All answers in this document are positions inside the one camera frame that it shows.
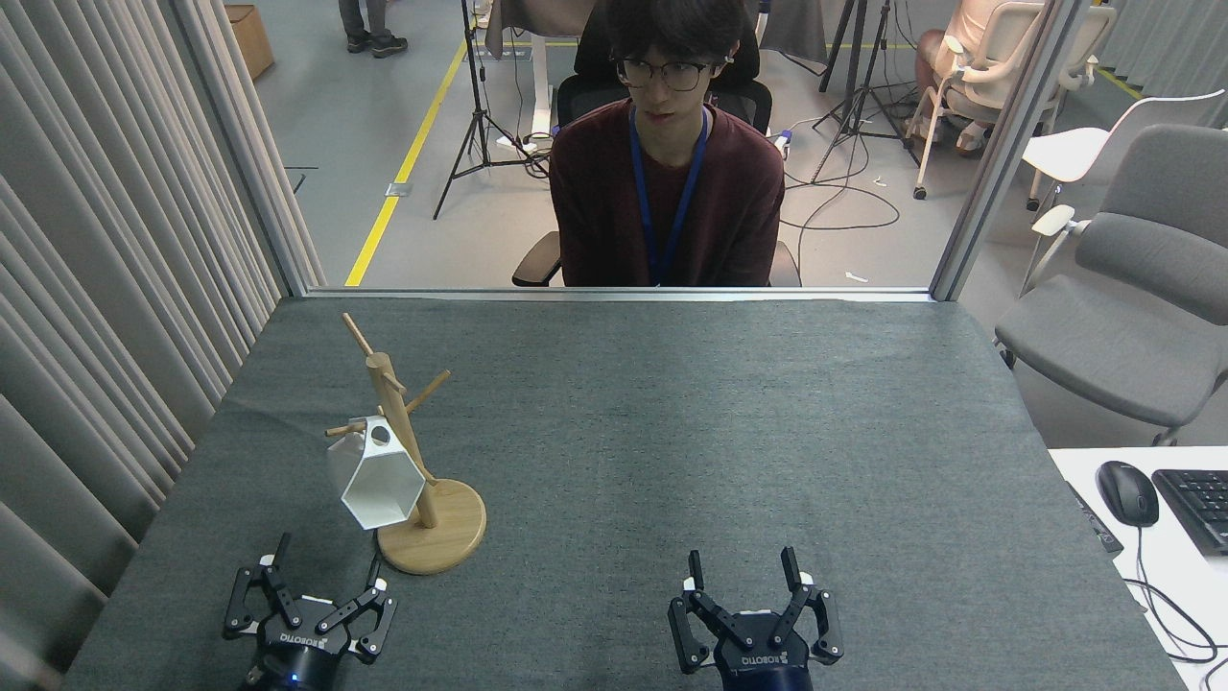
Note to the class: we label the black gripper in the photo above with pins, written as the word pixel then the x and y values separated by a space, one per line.
pixel 767 667
pixel 302 657

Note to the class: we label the white hexagonal cup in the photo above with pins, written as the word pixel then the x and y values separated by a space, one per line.
pixel 379 485

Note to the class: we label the wooden cup rack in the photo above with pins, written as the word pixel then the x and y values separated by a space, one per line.
pixel 446 542

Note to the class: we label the grey felt table cover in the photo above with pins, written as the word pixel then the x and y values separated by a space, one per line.
pixel 672 461

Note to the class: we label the flat black device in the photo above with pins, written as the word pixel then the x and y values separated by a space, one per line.
pixel 1094 518

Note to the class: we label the white desk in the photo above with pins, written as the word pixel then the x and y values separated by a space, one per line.
pixel 1084 470

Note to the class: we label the grey pleated curtain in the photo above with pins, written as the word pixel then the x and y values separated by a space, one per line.
pixel 1180 38
pixel 96 288

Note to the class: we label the black computer mouse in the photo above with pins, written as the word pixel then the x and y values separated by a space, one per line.
pixel 1127 494

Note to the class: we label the black office chair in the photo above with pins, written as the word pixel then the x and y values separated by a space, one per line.
pixel 537 264

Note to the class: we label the seated person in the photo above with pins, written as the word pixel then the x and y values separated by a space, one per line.
pixel 672 211

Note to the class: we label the black keyboard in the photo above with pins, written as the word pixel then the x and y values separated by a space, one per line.
pixel 1199 509

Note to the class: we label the grey padded chair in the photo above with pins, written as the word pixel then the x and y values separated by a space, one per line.
pixel 1132 345

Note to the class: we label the black tripod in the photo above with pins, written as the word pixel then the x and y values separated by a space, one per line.
pixel 479 113
pixel 864 88

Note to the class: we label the black rimmed glasses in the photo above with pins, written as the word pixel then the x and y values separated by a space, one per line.
pixel 681 77

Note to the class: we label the white plastic chair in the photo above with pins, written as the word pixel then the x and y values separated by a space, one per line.
pixel 1065 149

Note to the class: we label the cardboard box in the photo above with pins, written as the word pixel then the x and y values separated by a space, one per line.
pixel 251 38

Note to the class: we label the person in white chair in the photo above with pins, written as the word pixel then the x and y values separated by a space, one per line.
pixel 932 58

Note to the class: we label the standing person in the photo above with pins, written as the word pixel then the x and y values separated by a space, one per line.
pixel 379 19

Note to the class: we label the white office chair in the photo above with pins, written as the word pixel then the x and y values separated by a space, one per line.
pixel 1017 38

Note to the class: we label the silver table rail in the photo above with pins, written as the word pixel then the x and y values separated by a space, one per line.
pixel 432 293

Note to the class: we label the silver frame post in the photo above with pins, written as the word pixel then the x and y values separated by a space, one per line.
pixel 998 154

